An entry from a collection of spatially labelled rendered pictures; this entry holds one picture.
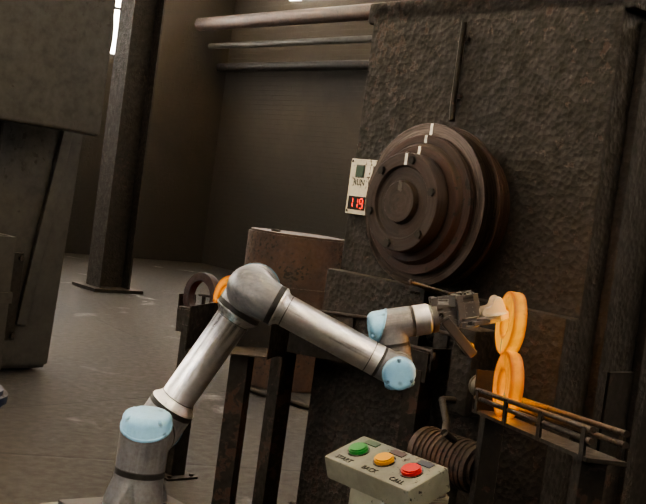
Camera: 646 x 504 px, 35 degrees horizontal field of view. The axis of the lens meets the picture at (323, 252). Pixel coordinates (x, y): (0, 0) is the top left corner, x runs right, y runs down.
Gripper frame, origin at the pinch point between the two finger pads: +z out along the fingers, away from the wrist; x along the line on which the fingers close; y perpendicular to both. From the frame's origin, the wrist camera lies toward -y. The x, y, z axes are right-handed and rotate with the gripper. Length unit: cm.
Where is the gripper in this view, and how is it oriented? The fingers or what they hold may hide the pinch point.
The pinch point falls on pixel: (511, 315)
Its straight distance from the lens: 258.5
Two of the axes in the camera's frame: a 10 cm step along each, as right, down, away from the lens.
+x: -1.0, -0.7, 9.9
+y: -1.2, -9.9, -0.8
